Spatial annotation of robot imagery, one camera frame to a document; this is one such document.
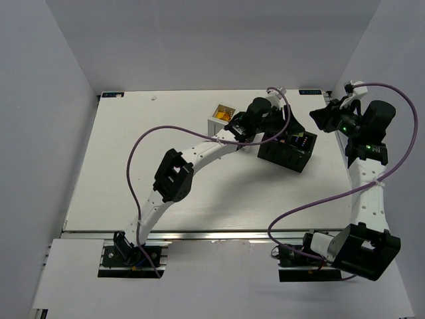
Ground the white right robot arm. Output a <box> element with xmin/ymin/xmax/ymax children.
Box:
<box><xmin>307</xmin><ymin>100</ymin><xmax>401</xmax><ymax>281</ymax></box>

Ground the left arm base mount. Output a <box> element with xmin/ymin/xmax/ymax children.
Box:
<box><xmin>98</xmin><ymin>244</ymin><xmax>168</xmax><ymax>279</ymax></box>

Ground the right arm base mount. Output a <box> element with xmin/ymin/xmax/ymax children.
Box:
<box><xmin>270</xmin><ymin>245</ymin><xmax>343</xmax><ymax>282</ymax></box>

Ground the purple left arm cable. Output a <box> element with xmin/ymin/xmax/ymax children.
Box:
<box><xmin>127</xmin><ymin>86</ymin><xmax>292</xmax><ymax>278</ymax></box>

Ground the blue corner sticker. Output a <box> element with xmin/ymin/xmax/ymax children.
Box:
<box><xmin>101</xmin><ymin>92</ymin><xmax>124</xmax><ymax>98</ymax></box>
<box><xmin>298</xmin><ymin>89</ymin><xmax>322</xmax><ymax>95</ymax></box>

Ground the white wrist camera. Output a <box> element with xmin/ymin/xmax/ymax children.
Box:
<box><xmin>265</xmin><ymin>87</ymin><xmax>289</xmax><ymax>109</ymax></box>
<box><xmin>340</xmin><ymin>80</ymin><xmax>368</xmax><ymax>109</ymax></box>

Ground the blue left corner sticker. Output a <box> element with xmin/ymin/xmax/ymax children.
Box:
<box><xmin>101</xmin><ymin>92</ymin><xmax>124</xmax><ymax>98</ymax></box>

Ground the white two-compartment container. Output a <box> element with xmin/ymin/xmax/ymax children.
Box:
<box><xmin>207</xmin><ymin>104</ymin><xmax>238</xmax><ymax>142</ymax></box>

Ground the aluminium front rail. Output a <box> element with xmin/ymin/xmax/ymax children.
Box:
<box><xmin>60</xmin><ymin>229</ymin><xmax>308</xmax><ymax>241</ymax></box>

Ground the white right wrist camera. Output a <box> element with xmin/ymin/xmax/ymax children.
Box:
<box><xmin>340</xmin><ymin>80</ymin><xmax>368</xmax><ymax>109</ymax></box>

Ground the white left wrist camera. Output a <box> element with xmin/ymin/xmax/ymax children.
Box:
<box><xmin>265</xmin><ymin>87</ymin><xmax>289</xmax><ymax>109</ymax></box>

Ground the blue right corner sticker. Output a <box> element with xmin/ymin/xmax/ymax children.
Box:
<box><xmin>298</xmin><ymin>89</ymin><xmax>322</xmax><ymax>95</ymax></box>

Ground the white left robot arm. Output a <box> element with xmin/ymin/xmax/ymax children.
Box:
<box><xmin>114</xmin><ymin>97</ymin><xmax>305</xmax><ymax>265</ymax></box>

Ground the orange rounded lego brick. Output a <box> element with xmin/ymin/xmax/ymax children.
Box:
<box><xmin>214</xmin><ymin>110</ymin><xmax>232</xmax><ymax>122</ymax></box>

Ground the black two-compartment container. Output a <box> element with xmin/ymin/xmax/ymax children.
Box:
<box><xmin>257</xmin><ymin>132</ymin><xmax>317</xmax><ymax>173</ymax></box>

